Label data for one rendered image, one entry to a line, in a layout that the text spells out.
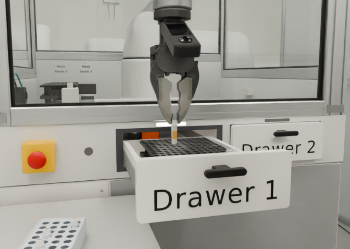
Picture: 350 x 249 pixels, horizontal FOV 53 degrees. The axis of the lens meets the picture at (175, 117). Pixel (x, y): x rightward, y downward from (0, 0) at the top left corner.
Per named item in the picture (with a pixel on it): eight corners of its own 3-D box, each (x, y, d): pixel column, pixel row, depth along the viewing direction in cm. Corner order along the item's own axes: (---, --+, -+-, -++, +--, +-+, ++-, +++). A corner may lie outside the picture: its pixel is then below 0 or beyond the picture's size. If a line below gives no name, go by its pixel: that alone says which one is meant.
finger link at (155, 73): (172, 99, 69) (174, 53, 68) (174, 99, 67) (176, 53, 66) (148, 98, 68) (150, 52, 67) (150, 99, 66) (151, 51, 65)
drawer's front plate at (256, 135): (322, 158, 105) (324, 122, 104) (232, 165, 98) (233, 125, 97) (318, 157, 107) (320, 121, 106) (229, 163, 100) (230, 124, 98)
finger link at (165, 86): (166, 121, 73) (167, 76, 72) (172, 125, 67) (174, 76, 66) (151, 121, 72) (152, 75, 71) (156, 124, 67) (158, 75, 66)
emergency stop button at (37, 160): (46, 169, 80) (45, 151, 79) (27, 170, 79) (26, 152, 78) (47, 165, 83) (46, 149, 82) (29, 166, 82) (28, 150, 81)
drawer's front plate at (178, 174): (289, 207, 67) (292, 150, 65) (137, 224, 59) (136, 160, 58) (284, 204, 68) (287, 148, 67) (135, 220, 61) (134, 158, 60)
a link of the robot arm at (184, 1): (197, -15, 64) (152, -18, 62) (197, 11, 65) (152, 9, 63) (186, -6, 71) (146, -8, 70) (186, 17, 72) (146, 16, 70)
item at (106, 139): (343, 161, 110) (346, 114, 108) (-22, 188, 83) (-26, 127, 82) (223, 121, 201) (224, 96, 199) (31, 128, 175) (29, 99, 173)
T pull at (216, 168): (247, 175, 60) (247, 167, 59) (205, 179, 58) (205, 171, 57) (238, 170, 63) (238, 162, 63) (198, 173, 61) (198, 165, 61)
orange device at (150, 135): (159, 139, 130) (159, 124, 130) (129, 140, 128) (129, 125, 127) (156, 137, 135) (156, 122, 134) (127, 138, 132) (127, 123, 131)
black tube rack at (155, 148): (239, 185, 74) (240, 155, 74) (158, 192, 70) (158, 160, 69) (204, 160, 96) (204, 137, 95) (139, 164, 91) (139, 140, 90)
